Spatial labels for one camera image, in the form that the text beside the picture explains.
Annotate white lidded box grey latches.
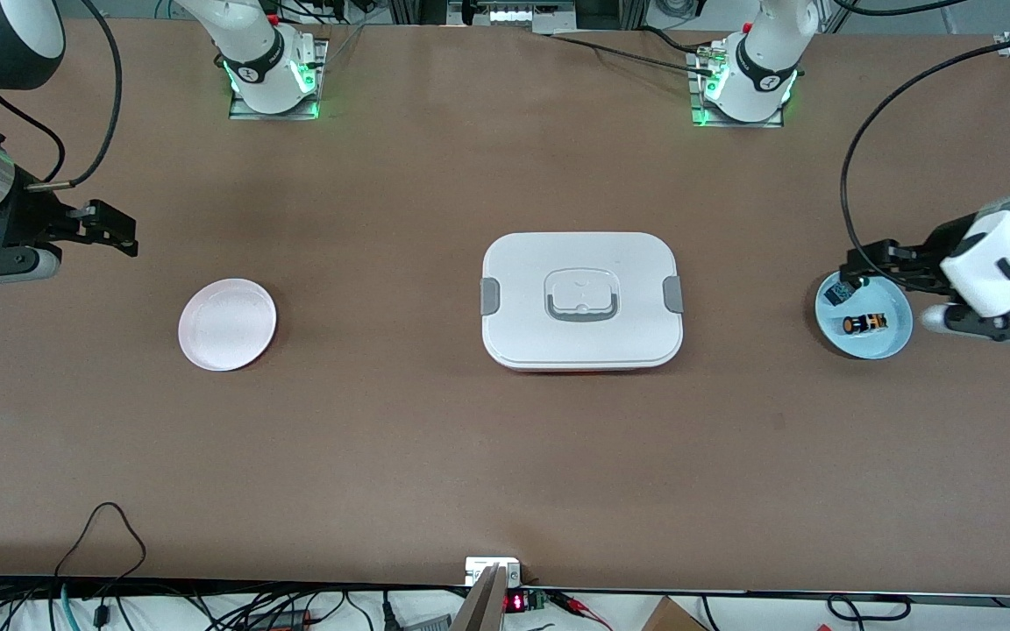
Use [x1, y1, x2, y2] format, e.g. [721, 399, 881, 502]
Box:
[480, 231, 684, 373]

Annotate small white socket box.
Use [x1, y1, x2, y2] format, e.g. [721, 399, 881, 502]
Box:
[465, 557, 523, 586]

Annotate light blue round plate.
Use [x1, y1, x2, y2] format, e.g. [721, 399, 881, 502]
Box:
[814, 268, 914, 360]

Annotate pink round plate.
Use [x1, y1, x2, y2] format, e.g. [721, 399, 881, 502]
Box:
[178, 278, 278, 372]

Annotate white side table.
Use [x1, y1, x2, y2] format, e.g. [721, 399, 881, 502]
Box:
[0, 585, 1010, 631]

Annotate brown cardboard piece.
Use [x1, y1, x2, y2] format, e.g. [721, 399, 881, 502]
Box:
[641, 596, 709, 631]

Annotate black power adapter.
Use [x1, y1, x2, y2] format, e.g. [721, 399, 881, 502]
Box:
[242, 608, 317, 628]

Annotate grey device with light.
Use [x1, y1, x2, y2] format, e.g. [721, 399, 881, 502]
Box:
[448, 0, 580, 34]

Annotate red clip leads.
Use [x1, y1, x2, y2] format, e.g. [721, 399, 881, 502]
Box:
[553, 592, 615, 630]

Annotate aluminium profile bar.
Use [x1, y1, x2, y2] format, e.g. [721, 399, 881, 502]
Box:
[451, 564, 508, 631]

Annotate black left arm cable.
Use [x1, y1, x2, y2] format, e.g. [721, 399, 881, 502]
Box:
[829, 0, 1010, 283]

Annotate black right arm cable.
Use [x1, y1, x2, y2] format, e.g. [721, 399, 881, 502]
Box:
[0, 0, 124, 190]

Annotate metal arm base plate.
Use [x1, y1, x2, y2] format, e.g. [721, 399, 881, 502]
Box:
[228, 39, 329, 121]
[689, 46, 786, 129]

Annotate thin black looped cable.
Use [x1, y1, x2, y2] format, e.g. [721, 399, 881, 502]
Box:
[53, 501, 148, 581]

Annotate black cable to arm base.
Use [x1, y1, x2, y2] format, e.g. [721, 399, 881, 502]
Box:
[549, 25, 721, 78]

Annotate black coiled cable loop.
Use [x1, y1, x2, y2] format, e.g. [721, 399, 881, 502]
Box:
[825, 594, 914, 623]

